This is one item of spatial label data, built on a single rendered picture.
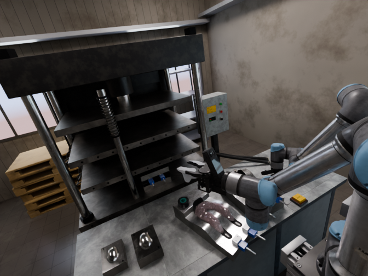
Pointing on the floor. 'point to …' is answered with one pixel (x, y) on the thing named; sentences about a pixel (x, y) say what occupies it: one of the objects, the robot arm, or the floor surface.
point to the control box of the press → (214, 116)
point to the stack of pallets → (40, 180)
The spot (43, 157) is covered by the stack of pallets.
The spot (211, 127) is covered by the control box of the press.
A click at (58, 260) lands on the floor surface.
